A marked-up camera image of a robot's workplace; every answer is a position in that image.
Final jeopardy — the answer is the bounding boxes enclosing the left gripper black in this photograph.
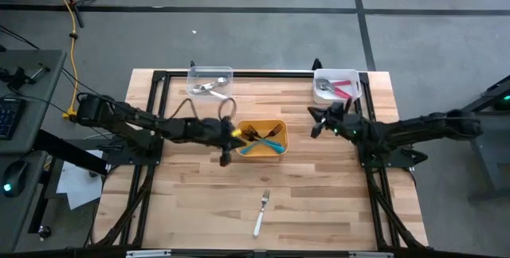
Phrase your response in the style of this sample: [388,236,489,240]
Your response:
[197,116,247,167]

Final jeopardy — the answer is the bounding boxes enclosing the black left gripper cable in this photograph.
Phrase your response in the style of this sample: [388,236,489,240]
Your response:
[171,96,239,123]

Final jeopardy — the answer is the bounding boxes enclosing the white plastic bin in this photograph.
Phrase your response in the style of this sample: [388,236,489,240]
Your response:
[312,68,363,105]

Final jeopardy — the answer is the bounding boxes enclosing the dark grey cart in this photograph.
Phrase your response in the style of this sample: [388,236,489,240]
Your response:
[461,73,510,203]

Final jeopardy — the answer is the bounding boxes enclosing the white paper sheets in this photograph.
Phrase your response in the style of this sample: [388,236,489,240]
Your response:
[55,149,105,210]

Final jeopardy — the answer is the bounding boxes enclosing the yellow power cable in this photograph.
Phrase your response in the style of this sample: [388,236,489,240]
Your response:
[39,0,80,123]

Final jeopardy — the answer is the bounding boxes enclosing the grey desk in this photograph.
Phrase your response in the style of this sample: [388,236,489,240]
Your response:
[0,49,68,155]

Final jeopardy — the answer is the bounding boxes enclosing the black tool on desk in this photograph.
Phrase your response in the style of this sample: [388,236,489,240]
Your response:
[0,63,52,91]

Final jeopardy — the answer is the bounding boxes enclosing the black aluminium table frame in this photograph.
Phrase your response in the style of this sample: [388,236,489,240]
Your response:
[91,69,430,251]

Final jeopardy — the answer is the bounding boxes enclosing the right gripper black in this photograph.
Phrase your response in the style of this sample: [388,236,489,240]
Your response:
[308,98,366,142]

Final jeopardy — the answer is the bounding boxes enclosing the grey low desk surface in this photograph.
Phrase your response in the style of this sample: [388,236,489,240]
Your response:
[0,150,49,253]

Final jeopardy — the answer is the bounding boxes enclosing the black keyboard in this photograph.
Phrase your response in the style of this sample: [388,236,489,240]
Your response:
[0,97,26,140]

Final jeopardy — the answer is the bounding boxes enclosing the black desk support beam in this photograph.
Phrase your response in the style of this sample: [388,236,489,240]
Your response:
[33,129,109,176]

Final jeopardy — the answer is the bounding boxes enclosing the clear plastic bin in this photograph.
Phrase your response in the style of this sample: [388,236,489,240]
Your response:
[186,65,234,100]

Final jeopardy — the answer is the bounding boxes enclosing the black computer mouse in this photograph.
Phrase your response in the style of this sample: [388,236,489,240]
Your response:
[2,160,29,199]

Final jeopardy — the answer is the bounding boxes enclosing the silver metal bracket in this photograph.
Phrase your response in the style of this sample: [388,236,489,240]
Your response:
[125,249,172,258]
[348,251,394,258]

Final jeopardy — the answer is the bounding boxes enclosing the black tripod stand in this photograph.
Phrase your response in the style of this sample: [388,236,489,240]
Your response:
[41,0,100,29]

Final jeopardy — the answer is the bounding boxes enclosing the yellow plastic bin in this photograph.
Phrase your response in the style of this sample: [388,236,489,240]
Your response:
[235,119,289,158]

